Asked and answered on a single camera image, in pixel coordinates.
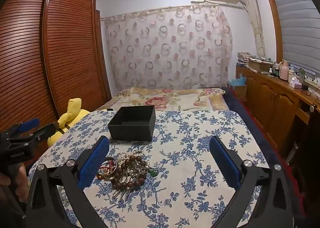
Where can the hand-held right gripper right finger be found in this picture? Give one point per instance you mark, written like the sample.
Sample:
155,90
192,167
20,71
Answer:
225,163

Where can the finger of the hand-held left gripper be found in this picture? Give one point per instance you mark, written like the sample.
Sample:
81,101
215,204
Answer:
28,124
45,130

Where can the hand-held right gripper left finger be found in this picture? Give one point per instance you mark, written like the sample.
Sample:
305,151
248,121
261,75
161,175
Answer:
93,163

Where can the red and gold bangle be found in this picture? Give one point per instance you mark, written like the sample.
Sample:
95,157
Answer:
106,170

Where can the bronze metal hair comb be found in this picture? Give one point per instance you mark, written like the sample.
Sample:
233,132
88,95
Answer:
130,171

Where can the black storage box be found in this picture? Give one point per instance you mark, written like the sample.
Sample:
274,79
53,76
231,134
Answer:
130,125

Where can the person's left hand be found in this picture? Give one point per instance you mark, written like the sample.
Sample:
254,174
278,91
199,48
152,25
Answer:
21,180

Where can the yellow plush toy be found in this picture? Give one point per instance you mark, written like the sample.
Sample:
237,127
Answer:
71,113

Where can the blue floral tablecloth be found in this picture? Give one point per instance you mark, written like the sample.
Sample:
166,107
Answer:
190,143

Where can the dark blue bed sheet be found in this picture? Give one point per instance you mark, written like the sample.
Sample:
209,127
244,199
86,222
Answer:
240,108

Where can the small brown cardboard box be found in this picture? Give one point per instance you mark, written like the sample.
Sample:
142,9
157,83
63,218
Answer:
240,92

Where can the wooden sideboard cabinet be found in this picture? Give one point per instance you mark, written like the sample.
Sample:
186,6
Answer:
272,98

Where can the brown louvred wooden wardrobe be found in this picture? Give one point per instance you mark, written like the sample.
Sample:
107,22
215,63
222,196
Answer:
62,50

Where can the blue plastic bag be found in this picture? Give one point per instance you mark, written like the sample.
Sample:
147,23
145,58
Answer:
236,82

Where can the floral bed blanket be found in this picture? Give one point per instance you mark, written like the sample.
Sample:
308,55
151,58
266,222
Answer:
162,99

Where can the open cardboard box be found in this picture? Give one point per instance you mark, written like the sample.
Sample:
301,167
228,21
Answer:
258,66

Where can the pink tissue box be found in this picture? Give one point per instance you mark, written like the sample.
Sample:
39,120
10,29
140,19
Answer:
295,83

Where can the pink thermos jug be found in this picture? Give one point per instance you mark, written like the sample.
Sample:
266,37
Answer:
284,72

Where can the white jar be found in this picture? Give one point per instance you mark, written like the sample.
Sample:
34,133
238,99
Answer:
291,76

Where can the pile of patterned cloth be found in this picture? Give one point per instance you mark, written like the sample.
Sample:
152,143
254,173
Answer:
246,55

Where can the green bottle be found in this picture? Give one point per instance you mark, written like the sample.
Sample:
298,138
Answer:
301,76

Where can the tied cream curtain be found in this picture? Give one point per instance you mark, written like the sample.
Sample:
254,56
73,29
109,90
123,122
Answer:
257,33

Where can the grey window blind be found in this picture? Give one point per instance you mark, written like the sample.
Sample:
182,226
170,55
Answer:
297,18

